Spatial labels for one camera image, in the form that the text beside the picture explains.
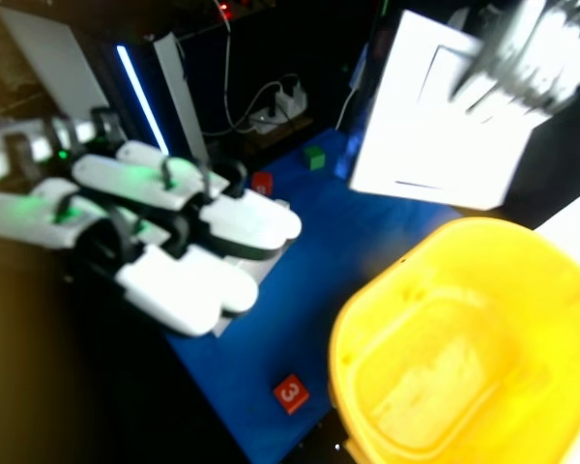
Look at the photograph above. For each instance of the white square box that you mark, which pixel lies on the white square box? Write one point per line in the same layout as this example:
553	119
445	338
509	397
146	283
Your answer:
415	145

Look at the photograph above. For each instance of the red cube number eight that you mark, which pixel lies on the red cube number eight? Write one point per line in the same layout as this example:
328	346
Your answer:
262	182

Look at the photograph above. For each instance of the long white box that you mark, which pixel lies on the long white box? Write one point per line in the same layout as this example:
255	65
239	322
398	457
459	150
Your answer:
266	266

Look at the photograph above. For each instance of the green cube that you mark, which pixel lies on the green cube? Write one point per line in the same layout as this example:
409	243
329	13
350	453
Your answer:
314	158

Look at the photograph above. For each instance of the yellow plastic tub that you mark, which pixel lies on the yellow plastic tub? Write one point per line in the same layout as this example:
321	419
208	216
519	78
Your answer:
464	338

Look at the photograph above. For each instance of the blue table cloth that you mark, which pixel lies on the blue table cloth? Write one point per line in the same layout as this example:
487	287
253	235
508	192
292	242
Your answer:
309	290

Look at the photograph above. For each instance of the red cube number three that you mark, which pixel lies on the red cube number three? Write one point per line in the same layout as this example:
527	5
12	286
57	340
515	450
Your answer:
291	394

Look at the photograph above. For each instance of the computer case with blue light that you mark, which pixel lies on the computer case with blue light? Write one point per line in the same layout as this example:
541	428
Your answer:
169	77

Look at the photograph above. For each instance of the brown wooden board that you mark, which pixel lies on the brown wooden board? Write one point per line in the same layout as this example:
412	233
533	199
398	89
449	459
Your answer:
270	140

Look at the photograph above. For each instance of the white power strip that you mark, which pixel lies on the white power strip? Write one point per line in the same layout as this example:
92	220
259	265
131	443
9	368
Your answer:
282	106

